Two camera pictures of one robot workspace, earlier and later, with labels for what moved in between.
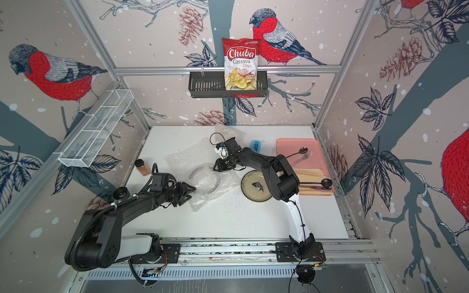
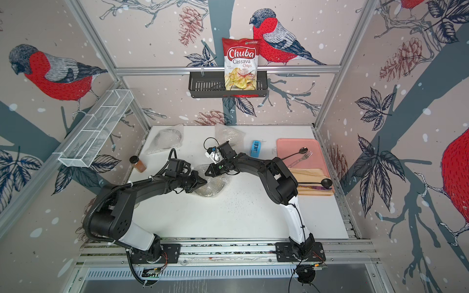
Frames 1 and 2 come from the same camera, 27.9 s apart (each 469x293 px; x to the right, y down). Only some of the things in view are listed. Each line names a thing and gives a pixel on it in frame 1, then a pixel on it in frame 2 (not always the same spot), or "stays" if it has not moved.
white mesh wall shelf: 87,143 stays
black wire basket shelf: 211,84 stays
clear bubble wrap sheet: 195,165 to 167,138
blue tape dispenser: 256,146 stays
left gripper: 184,191 to 196,183
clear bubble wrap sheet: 223,133 stays
